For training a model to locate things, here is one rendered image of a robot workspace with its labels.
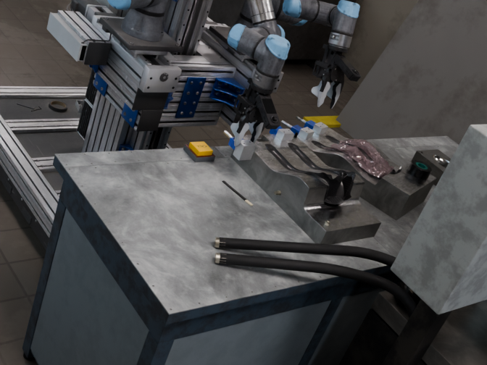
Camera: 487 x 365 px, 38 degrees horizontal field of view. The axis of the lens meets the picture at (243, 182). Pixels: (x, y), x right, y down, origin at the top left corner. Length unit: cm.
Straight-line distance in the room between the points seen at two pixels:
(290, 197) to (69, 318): 78
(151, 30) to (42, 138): 110
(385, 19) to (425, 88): 129
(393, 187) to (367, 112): 268
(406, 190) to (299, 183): 46
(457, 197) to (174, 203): 89
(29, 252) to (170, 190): 105
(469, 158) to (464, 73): 339
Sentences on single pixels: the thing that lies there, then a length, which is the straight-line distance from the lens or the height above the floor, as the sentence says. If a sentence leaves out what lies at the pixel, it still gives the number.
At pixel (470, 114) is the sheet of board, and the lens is 483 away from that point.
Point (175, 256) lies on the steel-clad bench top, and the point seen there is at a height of 80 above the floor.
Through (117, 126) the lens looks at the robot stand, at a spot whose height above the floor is 54.
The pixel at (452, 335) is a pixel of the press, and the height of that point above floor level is 78.
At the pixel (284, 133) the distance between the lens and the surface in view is 251.
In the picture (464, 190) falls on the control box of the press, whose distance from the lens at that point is 157.
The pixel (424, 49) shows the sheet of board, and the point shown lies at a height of 74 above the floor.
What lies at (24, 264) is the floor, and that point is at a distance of 302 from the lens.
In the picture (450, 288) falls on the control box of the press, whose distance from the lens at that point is 162.
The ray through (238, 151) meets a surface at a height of 93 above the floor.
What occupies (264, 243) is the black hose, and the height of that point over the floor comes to 86.
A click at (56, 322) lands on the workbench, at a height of 30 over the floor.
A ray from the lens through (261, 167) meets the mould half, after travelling 235.
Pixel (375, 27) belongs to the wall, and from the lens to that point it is 622.
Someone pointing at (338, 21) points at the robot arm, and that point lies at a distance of 246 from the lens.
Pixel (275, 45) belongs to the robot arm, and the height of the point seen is 129.
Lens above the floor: 192
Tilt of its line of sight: 29 degrees down
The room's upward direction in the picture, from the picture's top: 22 degrees clockwise
